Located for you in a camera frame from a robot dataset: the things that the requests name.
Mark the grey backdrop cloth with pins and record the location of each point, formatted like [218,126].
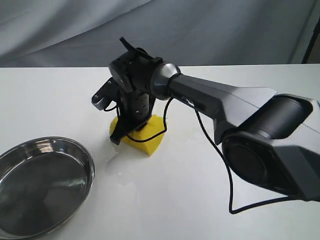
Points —
[86,33]

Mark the round steel bowl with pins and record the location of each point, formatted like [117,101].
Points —
[43,183]

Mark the black light stand pole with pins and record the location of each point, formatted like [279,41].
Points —
[311,45]

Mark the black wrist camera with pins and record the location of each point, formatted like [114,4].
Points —
[105,95]

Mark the brown liquid spill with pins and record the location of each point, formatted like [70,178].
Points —
[179,164]

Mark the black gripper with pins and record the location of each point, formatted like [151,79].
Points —
[135,111]

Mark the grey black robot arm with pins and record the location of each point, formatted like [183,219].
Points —
[268,139]

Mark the yellow sponge block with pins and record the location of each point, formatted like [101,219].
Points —
[153,126]

